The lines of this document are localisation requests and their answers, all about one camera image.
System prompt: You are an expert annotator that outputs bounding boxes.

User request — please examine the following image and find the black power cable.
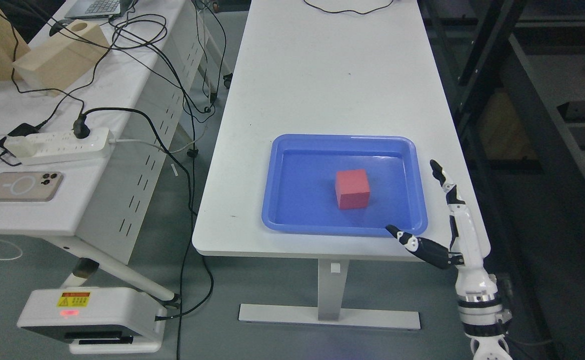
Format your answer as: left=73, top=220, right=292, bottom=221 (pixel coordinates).
left=72, top=106, right=215, bottom=360

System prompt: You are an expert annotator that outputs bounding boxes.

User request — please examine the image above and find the smartphone with clear case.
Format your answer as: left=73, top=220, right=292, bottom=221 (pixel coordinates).
left=0, top=171, right=64, bottom=202

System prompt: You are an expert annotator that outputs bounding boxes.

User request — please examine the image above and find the white desk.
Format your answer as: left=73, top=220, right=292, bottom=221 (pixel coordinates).
left=0, top=0, right=206, bottom=302

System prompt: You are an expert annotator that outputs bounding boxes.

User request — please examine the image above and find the blue plastic tray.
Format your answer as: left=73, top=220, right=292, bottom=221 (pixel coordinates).
left=262, top=134, right=428, bottom=237

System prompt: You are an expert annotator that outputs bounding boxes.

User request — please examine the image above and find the white table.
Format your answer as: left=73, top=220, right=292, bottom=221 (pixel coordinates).
left=193, top=0, right=491, bottom=330

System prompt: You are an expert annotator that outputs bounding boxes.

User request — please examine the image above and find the pink foam block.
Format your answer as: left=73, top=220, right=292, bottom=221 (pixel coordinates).
left=334, top=169, right=371, bottom=210

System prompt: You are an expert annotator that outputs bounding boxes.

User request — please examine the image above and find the white power strip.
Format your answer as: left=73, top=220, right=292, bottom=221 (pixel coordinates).
left=4, top=127, right=114, bottom=166

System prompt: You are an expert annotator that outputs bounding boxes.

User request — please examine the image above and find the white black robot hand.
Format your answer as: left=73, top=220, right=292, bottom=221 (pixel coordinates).
left=386, top=159, right=498, bottom=303

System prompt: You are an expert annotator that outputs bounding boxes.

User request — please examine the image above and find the beige cardboard box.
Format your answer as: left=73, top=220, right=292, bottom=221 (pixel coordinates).
left=13, top=19, right=110, bottom=97

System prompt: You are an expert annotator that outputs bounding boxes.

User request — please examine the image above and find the white black floor device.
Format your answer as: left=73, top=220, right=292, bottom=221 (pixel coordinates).
left=17, top=258, right=167, bottom=354

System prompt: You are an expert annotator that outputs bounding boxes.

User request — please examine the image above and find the right black metal shelf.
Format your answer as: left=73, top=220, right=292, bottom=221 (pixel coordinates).
left=418, top=0, right=585, bottom=360

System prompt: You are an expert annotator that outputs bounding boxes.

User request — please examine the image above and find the laptop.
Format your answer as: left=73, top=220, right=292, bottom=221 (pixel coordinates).
left=64, top=0, right=134, bottom=19

